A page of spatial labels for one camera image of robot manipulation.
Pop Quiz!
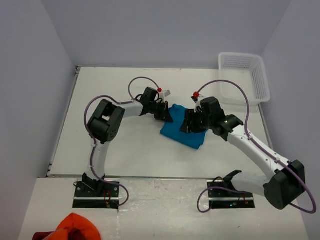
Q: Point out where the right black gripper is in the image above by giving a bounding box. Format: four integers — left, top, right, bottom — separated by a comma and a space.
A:
180, 109, 214, 134

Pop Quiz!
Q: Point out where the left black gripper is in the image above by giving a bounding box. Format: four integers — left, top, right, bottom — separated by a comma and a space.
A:
148, 101, 171, 124

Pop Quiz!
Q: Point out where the blue t shirt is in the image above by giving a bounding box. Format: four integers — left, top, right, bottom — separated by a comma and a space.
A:
159, 104, 207, 150

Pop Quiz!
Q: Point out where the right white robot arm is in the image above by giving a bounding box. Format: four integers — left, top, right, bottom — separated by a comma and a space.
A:
180, 95, 306, 210

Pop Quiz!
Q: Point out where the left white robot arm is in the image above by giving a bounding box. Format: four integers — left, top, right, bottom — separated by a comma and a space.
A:
82, 87, 173, 197

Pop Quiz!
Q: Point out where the white plastic basket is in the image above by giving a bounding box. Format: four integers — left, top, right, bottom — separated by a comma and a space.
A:
218, 52, 271, 106

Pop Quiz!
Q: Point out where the orange t shirt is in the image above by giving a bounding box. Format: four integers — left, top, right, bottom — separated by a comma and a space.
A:
49, 213, 102, 240

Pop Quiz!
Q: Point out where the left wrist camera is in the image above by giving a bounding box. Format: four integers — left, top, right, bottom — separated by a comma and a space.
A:
157, 88, 171, 100

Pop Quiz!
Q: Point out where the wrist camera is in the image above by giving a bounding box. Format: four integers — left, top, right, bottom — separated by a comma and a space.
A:
191, 91, 205, 113
157, 88, 171, 100

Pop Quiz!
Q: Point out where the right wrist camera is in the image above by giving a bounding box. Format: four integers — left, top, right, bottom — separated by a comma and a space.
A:
191, 91, 205, 113

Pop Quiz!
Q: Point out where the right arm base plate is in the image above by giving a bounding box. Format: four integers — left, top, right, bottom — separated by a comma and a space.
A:
208, 189, 256, 209

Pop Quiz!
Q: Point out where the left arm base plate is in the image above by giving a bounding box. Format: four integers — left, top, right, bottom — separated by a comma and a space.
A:
72, 181, 120, 210

